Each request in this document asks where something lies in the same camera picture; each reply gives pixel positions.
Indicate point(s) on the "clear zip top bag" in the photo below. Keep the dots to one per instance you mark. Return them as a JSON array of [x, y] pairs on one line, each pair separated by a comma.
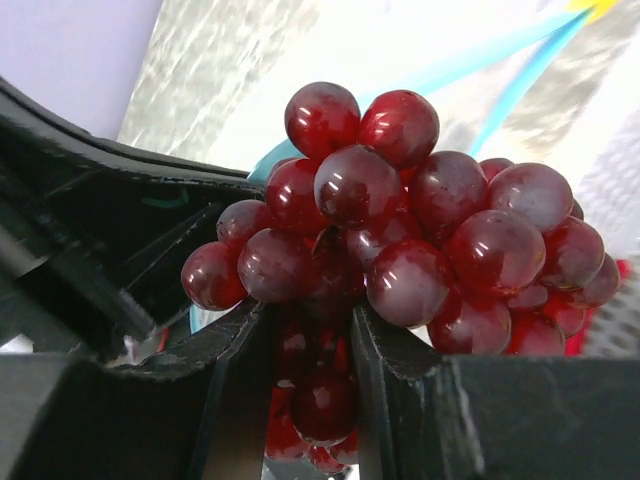
[[530, 80]]

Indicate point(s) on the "red grape bunch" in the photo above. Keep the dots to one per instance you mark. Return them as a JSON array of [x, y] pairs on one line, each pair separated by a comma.
[[489, 257]]

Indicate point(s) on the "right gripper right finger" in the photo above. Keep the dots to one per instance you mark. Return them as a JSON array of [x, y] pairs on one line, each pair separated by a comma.
[[423, 415]]

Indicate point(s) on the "red chili pepper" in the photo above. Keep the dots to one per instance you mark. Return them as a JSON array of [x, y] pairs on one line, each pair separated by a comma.
[[576, 345]]

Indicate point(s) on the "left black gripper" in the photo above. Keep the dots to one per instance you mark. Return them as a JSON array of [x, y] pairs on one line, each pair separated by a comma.
[[99, 231]]

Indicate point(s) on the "white plastic basket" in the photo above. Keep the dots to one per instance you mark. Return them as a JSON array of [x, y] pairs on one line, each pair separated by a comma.
[[605, 178]]

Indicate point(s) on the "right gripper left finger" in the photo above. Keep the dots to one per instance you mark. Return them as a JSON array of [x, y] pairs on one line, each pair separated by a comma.
[[195, 411]]

